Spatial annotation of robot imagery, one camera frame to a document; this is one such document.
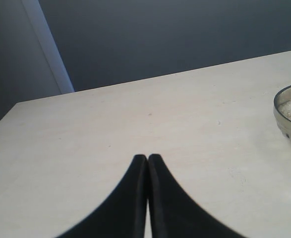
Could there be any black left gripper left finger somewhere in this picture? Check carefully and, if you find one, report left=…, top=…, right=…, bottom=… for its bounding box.
left=59, top=154, right=148, bottom=238

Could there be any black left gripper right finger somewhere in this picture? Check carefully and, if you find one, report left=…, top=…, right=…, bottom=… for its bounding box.
left=148, top=154, right=237, bottom=238

